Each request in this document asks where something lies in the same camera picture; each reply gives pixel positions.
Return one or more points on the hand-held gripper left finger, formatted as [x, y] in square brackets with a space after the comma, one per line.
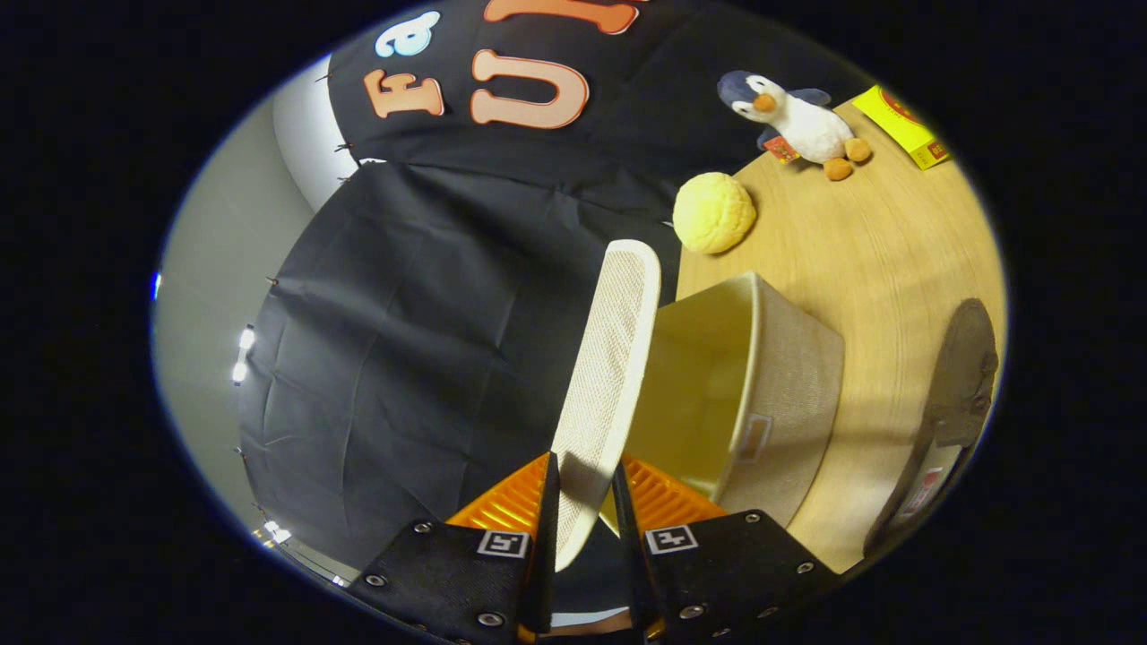
[545, 573]

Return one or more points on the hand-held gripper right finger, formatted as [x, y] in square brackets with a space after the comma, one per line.
[632, 564]

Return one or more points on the beige storage box lid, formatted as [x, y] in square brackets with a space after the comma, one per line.
[609, 358]

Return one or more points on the beige fabric storage box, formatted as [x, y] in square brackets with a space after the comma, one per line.
[789, 394]

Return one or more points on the brown fuzzy shoe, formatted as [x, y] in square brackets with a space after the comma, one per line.
[963, 376]

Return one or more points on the yellow plush bun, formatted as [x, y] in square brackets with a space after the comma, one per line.
[714, 212]

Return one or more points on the penguin plush toy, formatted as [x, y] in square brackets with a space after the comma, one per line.
[806, 125]

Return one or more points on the yellow book with red circle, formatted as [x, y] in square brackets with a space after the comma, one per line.
[901, 125]

